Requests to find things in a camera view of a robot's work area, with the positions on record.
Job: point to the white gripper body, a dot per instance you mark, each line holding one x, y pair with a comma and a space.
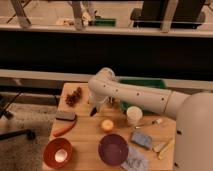
97, 101

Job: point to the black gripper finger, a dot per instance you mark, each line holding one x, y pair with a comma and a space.
93, 111

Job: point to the purple bowl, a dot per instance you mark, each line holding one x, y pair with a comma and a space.
113, 149

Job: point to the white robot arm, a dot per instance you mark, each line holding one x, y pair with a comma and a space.
193, 150

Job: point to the white cup in orange bowl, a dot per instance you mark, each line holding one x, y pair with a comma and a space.
61, 155

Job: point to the orange bowl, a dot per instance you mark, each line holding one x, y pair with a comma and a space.
50, 150

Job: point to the yellow orange fruit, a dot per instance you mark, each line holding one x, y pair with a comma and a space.
107, 125

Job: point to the brown grape bunch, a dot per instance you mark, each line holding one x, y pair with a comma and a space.
74, 98

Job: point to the white plastic cup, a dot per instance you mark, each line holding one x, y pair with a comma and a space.
134, 115

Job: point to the blue sponge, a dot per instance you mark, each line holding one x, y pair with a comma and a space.
141, 139

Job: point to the green tray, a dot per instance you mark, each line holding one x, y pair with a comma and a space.
153, 83

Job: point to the grey blue cloth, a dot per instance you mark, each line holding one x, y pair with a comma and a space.
135, 161

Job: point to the small beige block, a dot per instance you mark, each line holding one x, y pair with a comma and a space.
158, 147

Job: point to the black office chair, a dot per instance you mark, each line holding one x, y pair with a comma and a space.
185, 14

